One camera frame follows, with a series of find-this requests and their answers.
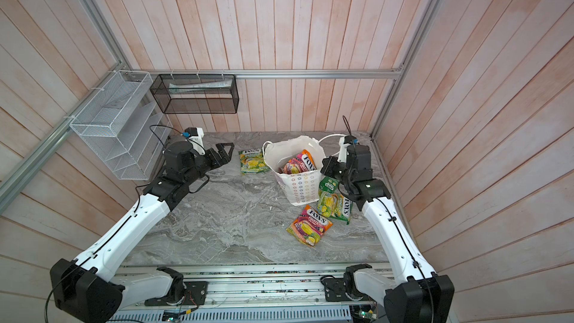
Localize white printed paper bag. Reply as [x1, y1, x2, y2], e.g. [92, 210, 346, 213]
[262, 134, 341, 206]

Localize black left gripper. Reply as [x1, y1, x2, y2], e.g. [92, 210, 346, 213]
[184, 144, 236, 185]

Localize green circuit board left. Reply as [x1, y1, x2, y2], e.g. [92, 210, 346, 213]
[161, 311, 182, 323]

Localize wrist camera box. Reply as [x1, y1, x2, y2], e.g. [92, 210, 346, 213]
[182, 127, 205, 155]
[338, 135, 358, 163]

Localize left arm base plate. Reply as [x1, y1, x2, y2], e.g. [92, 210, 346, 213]
[143, 281, 209, 307]

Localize green circuit board right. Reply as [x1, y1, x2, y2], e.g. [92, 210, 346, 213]
[349, 305, 378, 323]

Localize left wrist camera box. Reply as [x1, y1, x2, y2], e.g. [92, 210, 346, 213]
[182, 127, 205, 155]

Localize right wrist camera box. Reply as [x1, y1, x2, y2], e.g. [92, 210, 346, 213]
[338, 135, 358, 163]

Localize small green candy bag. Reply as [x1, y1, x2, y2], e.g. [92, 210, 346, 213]
[318, 176, 339, 194]

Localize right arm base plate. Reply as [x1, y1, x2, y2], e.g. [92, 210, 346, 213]
[319, 275, 375, 302]

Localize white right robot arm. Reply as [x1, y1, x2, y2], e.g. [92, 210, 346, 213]
[321, 135, 455, 322]

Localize slotted aluminium base rail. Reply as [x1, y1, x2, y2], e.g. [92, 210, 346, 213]
[75, 262, 454, 323]

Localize white wire wall shelf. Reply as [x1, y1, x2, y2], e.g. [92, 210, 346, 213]
[70, 71, 171, 181]

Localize green Fox's spring tea bag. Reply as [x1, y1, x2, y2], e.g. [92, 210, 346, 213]
[239, 149, 270, 175]

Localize Fox's fruits bag front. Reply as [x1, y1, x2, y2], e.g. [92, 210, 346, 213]
[286, 205, 333, 247]

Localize aluminium frame rails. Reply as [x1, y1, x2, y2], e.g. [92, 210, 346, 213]
[1, 0, 440, 212]

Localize yellow green Fox's bag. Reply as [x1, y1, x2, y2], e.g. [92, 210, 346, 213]
[318, 191, 353, 224]

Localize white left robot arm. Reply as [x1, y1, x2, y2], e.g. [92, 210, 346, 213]
[46, 139, 235, 322]

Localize black mesh wall basket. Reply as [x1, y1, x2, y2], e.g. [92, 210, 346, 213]
[150, 73, 240, 115]

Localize green circuit board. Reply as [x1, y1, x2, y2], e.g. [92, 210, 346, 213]
[161, 311, 182, 323]
[349, 305, 378, 323]

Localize fox's fruits bag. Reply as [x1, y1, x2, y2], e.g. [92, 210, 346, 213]
[279, 150, 317, 175]
[286, 205, 333, 247]

